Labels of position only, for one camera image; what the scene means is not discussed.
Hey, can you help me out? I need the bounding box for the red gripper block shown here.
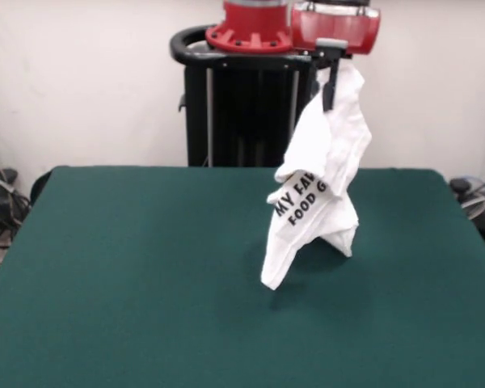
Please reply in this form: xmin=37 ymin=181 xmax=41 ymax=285
xmin=290 ymin=2 xmax=383 ymax=111

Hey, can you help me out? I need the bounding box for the white printed T-shirt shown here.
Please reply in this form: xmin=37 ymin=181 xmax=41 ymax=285
xmin=260 ymin=64 xmax=373 ymax=291

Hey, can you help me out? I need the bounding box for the grey swivel chair base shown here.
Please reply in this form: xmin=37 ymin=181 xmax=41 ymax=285
xmin=460 ymin=196 xmax=485 ymax=221

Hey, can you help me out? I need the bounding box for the dark green table cloth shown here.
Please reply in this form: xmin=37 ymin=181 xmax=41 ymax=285
xmin=0 ymin=164 xmax=485 ymax=388

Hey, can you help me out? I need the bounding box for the black rounded chair part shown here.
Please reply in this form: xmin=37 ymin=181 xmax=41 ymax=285
xmin=31 ymin=169 xmax=53 ymax=203

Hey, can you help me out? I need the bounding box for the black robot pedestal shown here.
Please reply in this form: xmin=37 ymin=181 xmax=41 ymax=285
xmin=169 ymin=24 xmax=320 ymax=169

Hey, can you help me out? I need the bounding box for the black cable tangle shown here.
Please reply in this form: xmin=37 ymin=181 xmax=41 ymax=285
xmin=0 ymin=129 xmax=32 ymax=247

